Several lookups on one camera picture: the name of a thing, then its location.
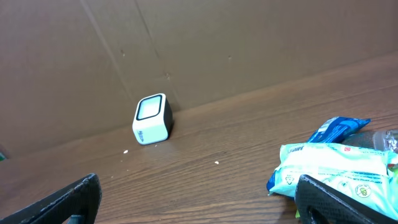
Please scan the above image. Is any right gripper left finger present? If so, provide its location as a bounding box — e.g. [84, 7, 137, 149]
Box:
[1, 173, 102, 224]

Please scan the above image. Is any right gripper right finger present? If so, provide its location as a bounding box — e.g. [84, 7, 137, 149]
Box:
[295, 175, 397, 224]

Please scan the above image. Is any mint green white packet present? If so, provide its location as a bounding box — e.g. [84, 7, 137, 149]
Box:
[266, 142, 397, 220]

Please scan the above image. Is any blue snack packet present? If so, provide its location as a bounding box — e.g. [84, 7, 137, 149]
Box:
[266, 116, 381, 197]

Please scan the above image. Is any green gummy candy bag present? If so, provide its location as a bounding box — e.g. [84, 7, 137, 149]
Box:
[342, 130, 397, 171]

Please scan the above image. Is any white barcode scanner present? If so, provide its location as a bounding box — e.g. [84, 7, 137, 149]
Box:
[132, 93, 174, 145]

